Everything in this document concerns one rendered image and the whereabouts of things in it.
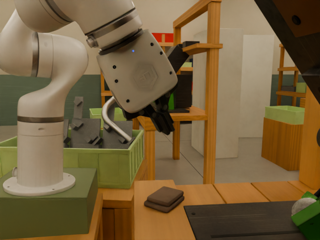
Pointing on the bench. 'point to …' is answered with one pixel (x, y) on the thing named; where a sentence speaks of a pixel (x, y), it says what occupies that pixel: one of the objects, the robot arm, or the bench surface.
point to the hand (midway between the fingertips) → (163, 122)
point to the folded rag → (165, 199)
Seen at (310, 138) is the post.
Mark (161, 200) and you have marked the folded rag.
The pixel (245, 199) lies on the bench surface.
